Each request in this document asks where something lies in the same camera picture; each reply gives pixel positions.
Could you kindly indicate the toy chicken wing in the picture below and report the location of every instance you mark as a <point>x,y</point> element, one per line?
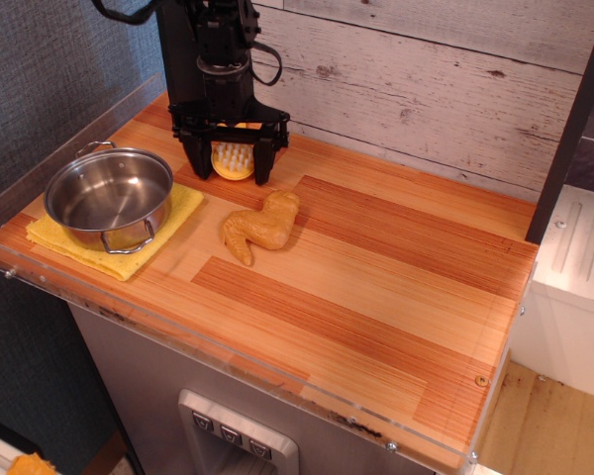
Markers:
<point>270,227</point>

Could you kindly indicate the steel cabinet with dispenser panel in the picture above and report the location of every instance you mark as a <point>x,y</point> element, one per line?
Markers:
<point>187,411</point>

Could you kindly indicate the white cabinet at right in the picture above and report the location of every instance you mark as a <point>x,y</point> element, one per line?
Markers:
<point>554,332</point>

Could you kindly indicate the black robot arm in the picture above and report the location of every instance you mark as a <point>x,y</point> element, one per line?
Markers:
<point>206,48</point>

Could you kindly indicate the yellow brush with white bristles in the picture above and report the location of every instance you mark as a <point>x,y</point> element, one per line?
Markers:
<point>232,160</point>

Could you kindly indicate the dark right vertical post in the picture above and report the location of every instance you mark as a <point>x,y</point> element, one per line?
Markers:
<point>560,166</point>

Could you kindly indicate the steel pot with handles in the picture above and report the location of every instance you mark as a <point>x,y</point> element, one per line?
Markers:
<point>106,187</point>

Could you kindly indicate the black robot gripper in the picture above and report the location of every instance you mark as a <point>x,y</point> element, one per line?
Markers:
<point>223,108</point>

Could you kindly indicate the brass screw in tabletop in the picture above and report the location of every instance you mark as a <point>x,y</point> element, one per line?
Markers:
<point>481,381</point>

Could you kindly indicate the clear acrylic table guard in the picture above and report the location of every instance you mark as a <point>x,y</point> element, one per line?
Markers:
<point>394,291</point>

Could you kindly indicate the yellow folded cloth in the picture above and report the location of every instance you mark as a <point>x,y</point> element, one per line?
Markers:
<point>120,253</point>

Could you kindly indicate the orange object at bottom left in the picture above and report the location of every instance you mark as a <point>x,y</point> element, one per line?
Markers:
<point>30,464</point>

